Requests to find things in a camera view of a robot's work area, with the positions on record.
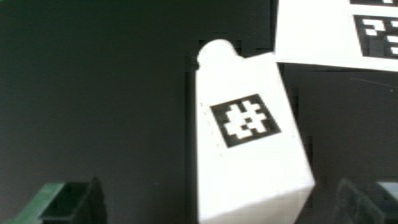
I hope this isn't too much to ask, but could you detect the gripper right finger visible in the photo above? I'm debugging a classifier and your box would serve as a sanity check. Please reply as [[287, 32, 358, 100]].
[[333, 179, 398, 224]]

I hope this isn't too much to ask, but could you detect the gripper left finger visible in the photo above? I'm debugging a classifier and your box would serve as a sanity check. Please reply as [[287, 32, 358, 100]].
[[8, 178, 107, 224]]

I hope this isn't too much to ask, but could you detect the white stool leg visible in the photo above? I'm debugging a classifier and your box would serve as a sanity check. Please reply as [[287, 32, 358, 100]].
[[196, 40, 315, 224]]

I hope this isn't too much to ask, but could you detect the white tag sheet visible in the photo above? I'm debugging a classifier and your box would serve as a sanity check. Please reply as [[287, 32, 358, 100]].
[[276, 0, 398, 72]]

